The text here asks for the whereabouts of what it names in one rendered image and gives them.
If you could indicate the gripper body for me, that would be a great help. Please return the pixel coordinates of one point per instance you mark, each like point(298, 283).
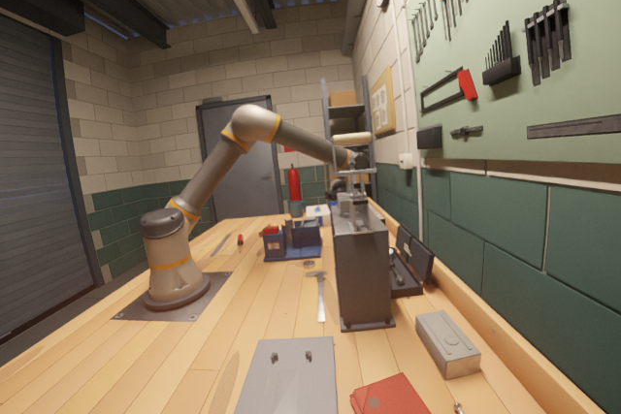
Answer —
point(359, 160)

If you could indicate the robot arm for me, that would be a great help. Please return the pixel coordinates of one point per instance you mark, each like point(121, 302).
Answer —
point(252, 129)

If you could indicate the grey housing block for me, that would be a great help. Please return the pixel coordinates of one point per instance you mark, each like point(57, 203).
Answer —
point(345, 206)

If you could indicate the black open tool case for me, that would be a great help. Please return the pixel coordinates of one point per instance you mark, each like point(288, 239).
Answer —
point(412, 259)

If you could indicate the blue feeder tray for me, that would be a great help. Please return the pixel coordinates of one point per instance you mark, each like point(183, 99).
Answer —
point(291, 254)

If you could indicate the grey shelf unit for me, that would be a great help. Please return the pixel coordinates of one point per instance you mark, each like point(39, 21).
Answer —
point(344, 113)

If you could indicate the cork notice board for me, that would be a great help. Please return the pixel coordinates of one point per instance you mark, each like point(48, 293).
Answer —
point(383, 103)

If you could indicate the cardboard box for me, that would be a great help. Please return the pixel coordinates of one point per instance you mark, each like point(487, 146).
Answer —
point(342, 98)

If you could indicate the red fire extinguisher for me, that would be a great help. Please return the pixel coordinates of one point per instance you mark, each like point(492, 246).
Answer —
point(295, 183)

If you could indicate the black block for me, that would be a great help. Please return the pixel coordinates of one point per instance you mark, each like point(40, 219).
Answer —
point(429, 137)

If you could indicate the teal cup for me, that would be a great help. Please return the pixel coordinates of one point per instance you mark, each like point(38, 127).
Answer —
point(296, 208)

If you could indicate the blue bin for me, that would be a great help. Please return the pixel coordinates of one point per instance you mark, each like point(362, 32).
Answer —
point(306, 237)

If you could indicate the grey fixture machine body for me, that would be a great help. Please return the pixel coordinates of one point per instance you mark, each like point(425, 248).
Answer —
point(361, 268)

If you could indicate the small black tool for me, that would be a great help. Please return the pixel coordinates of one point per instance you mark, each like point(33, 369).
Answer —
point(466, 132)

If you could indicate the red block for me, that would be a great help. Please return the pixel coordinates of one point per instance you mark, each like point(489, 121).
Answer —
point(270, 230)

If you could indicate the grey wrench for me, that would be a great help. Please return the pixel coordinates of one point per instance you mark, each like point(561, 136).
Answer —
point(433, 11)
point(415, 41)
point(427, 21)
point(421, 28)

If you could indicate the steel caliper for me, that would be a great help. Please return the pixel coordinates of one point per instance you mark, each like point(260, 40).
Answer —
point(320, 295)

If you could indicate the green tool pegboard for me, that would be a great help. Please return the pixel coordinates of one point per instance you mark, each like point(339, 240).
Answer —
point(504, 108)

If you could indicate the grey steel ruler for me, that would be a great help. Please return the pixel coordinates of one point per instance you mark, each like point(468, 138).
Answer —
point(221, 245)

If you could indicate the black punch set holder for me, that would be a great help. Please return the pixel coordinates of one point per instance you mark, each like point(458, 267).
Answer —
point(502, 70)

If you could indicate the grey metal box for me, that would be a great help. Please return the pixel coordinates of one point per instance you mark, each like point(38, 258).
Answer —
point(448, 343)

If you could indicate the black chisel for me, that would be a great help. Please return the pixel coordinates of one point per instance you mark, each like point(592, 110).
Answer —
point(552, 38)
point(562, 31)
point(542, 45)
point(532, 53)

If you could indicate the long black ruler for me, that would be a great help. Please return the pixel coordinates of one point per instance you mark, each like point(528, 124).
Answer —
point(572, 127)

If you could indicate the grey flat plate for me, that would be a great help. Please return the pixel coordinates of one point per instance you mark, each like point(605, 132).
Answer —
point(291, 380)

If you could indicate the red cloth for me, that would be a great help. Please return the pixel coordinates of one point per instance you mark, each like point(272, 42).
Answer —
point(388, 397)

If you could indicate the small steel bolt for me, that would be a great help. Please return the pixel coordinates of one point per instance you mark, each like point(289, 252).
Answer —
point(457, 405)

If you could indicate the grey floor plate sheet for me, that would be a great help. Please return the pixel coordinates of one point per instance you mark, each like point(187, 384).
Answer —
point(130, 313)

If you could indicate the grey roller shutter door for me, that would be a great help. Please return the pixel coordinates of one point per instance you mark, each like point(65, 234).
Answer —
point(34, 167)

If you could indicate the white wall switch box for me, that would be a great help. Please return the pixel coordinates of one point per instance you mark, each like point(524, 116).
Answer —
point(405, 160)

